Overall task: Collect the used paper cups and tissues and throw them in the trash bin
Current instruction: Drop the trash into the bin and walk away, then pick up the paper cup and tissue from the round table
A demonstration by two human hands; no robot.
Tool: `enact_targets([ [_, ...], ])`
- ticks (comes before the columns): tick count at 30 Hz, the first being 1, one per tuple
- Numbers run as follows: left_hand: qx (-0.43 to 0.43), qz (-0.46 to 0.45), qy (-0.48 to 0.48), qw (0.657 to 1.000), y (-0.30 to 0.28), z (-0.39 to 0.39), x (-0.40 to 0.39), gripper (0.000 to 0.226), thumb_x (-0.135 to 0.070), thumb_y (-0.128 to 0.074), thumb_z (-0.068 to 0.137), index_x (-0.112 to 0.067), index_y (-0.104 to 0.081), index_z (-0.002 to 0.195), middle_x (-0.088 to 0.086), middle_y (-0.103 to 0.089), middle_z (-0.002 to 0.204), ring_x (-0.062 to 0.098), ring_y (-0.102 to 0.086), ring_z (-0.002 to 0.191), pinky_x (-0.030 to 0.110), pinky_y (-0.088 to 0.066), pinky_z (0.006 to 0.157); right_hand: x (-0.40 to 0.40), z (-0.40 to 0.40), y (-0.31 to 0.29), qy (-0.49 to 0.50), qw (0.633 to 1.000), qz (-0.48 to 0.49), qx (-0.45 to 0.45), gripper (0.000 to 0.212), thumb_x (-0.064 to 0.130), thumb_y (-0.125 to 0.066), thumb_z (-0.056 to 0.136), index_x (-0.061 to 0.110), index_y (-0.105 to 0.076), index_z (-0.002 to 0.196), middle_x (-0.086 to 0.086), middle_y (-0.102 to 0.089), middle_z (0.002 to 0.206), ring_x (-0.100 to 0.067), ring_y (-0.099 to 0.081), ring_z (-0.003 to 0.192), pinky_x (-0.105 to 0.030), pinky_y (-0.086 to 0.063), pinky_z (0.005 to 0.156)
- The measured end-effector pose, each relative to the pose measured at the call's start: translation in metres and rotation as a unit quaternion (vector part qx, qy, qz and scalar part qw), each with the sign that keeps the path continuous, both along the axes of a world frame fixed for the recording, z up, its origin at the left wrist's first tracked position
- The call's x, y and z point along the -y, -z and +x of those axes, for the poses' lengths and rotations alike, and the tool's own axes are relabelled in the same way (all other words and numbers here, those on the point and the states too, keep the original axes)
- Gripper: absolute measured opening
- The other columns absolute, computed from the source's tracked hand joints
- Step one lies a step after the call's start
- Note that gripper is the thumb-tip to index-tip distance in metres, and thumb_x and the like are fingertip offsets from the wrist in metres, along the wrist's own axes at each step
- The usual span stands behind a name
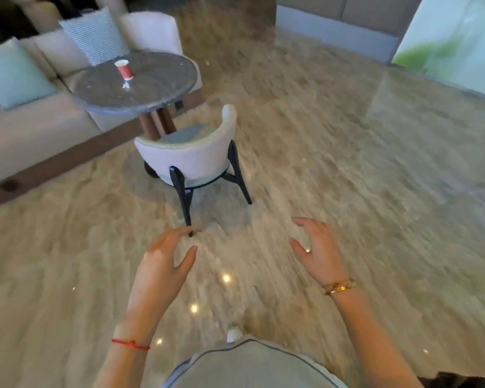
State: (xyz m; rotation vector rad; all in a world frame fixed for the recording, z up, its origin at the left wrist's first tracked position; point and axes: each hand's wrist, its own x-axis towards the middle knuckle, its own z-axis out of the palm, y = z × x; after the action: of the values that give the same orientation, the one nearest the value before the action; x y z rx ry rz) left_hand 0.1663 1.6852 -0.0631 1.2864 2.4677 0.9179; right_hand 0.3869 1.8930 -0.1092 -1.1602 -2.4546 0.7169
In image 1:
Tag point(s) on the beige sofa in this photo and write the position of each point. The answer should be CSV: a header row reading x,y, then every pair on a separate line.
x,y
32,129

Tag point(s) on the person's left hand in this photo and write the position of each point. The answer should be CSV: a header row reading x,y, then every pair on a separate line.
x,y
157,270

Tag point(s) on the person's white shoe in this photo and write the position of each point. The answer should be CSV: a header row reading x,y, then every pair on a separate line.
x,y
234,333

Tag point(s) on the person's right forearm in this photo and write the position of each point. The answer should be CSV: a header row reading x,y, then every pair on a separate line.
x,y
372,339

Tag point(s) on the striped grey cushion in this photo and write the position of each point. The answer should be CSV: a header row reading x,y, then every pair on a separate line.
x,y
95,36

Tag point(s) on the light teal cushion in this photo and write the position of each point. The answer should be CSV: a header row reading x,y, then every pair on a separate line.
x,y
12,74

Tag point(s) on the person's left forearm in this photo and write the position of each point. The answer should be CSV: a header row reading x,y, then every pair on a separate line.
x,y
127,351

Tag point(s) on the round grey stone table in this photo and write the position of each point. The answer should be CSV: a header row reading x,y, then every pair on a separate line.
x,y
137,82

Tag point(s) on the person's grey shirt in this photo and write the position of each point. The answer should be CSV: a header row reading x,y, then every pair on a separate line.
x,y
246,367

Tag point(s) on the white chair with black legs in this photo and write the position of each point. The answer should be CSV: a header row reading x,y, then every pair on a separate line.
x,y
194,153

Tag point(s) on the red paper cup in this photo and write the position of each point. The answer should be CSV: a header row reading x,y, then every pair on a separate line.
x,y
124,70

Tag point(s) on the person's right thumb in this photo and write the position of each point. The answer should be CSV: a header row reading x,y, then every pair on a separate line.
x,y
300,248

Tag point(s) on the person's right hand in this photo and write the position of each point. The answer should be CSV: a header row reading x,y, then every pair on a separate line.
x,y
321,254

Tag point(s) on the white armchair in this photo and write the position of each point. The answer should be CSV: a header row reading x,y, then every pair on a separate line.
x,y
153,32

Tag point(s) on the person's left thumb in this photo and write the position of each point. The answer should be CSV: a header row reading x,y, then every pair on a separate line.
x,y
187,260

